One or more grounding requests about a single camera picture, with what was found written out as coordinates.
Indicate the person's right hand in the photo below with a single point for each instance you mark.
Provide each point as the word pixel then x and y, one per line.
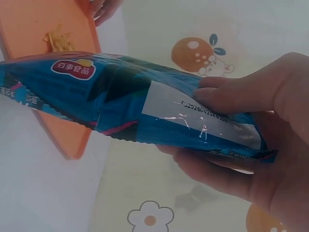
pixel 285 125

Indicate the person's left hand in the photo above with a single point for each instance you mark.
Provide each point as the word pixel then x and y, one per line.
pixel 106 10

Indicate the person's left fingers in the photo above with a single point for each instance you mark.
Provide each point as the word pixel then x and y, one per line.
pixel 106 12

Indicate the orange plastic tray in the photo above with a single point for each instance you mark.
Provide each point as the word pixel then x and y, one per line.
pixel 26 26

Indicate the blue snack packet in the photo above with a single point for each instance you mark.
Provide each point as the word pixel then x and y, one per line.
pixel 125 101

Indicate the pile of yellow chip crumbs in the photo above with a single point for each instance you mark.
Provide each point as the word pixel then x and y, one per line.
pixel 60 39

